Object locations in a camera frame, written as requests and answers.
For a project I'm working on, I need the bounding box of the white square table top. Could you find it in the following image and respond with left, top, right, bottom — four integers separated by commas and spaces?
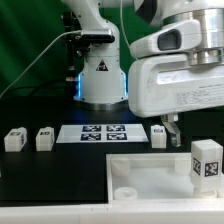
106, 153, 224, 202

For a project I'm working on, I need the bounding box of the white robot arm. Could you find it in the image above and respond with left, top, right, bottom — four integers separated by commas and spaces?
61, 0, 224, 147

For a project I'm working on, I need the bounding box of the white tag base sheet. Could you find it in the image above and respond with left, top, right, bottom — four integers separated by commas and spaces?
56, 124, 148, 143

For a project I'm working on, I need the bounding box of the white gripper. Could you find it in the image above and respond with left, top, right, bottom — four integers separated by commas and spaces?
128, 20, 224, 147

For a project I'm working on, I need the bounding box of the white cable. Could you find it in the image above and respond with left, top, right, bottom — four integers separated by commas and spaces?
0, 29, 83, 100

